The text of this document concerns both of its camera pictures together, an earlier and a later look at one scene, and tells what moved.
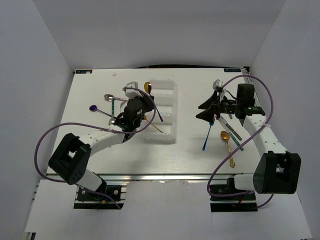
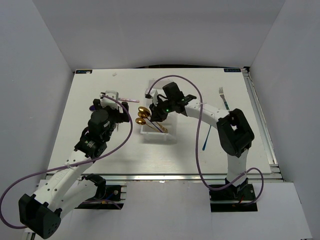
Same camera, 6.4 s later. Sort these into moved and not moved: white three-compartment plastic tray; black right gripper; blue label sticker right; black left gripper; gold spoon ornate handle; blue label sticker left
Moved: gold spoon ornate handle; black right gripper; black left gripper
Not moved: blue label sticker right; white three-compartment plastic tray; blue label sticker left
